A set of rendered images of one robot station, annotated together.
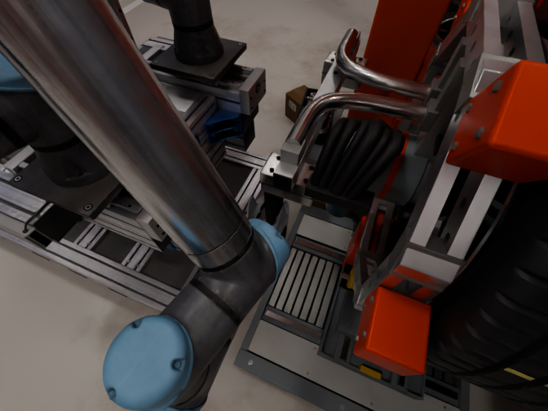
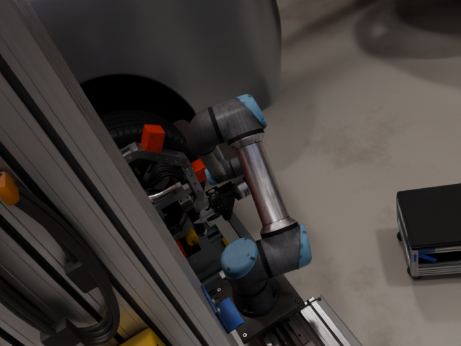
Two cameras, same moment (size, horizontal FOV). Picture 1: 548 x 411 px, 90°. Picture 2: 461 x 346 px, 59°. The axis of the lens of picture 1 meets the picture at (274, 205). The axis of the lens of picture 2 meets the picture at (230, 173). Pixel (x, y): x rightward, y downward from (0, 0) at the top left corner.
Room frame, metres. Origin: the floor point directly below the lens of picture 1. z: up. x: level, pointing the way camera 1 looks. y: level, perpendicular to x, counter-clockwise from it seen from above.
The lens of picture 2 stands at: (0.79, 1.09, 1.96)
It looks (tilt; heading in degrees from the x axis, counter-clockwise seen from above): 39 degrees down; 236
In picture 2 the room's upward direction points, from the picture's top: 22 degrees counter-clockwise
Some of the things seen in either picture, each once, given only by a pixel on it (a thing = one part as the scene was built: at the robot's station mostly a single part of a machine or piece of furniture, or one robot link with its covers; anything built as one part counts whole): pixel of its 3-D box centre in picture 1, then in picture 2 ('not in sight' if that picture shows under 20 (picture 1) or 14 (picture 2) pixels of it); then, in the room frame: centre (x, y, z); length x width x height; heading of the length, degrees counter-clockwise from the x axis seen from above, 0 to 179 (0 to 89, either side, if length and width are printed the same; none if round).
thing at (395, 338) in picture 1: (390, 329); (203, 169); (0.07, -0.17, 0.85); 0.09 x 0.08 x 0.07; 157
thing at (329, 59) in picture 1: (344, 70); not in sight; (0.59, -0.16, 0.93); 0.09 x 0.05 x 0.05; 67
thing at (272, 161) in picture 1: (290, 178); (184, 199); (0.28, -0.03, 0.93); 0.09 x 0.05 x 0.05; 67
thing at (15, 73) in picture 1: (26, 96); (245, 264); (0.41, 0.43, 0.98); 0.13 x 0.12 x 0.14; 143
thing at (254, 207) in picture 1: (253, 207); (203, 215); (0.27, 0.04, 0.85); 0.09 x 0.03 x 0.06; 166
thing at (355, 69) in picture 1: (393, 43); not in sight; (0.50, -0.21, 1.03); 0.19 x 0.18 x 0.11; 67
